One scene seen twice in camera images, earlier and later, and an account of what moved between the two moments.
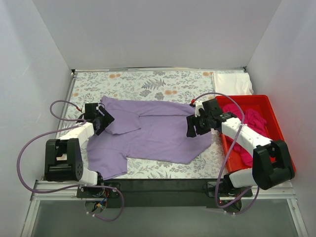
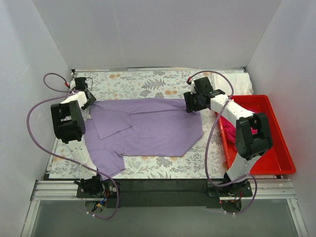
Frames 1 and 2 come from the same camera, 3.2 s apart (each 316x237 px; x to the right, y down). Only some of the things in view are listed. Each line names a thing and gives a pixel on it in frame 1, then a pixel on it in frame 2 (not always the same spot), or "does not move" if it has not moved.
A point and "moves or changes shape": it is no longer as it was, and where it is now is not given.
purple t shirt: (139, 131) moves or changes shape
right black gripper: (197, 125) -> (190, 103)
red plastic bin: (261, 104) does not move
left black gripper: (104, 121) -> (90, 99)
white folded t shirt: (231, 83) does not move
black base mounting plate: (166, 193) does not move
